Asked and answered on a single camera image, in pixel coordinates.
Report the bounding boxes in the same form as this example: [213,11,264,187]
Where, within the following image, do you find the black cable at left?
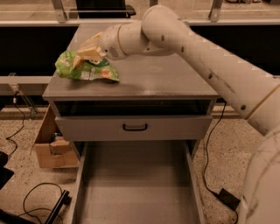
[4,90,26,158]

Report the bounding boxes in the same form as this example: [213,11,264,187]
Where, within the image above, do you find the black looped floor cable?
[17,183,65,224]

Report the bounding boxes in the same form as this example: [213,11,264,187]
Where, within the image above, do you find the grey drawer cabinet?
[41,21,222,165]

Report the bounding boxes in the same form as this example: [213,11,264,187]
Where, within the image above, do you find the black adapter cable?
[202,101,240,224]

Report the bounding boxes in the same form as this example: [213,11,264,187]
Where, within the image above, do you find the green rice chip bag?
[55,50,119,81]

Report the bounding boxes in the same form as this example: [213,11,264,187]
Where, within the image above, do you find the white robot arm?
[79,5,280,224]

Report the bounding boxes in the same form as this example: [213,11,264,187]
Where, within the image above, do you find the grey closed upper drawer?
[55,115,212,142]

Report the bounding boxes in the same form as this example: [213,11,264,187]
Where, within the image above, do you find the brown cardboard box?
[33,107,79,168]

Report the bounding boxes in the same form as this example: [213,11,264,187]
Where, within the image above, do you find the black stand leg left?
[45,190,71,224]

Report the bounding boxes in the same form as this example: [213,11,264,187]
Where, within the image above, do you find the black object at left edge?
[0,151,14,190]

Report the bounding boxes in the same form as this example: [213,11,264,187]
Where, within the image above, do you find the grey open lower drawer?
[67,141,206,224]

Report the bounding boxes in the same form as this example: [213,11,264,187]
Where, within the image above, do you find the black drawer handle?
[122,123,148,132]

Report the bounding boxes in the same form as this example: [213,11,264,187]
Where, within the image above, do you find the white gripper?
[78,24,126,61]

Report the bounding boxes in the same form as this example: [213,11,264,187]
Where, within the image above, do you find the black power adapter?
[218,188,241,211]

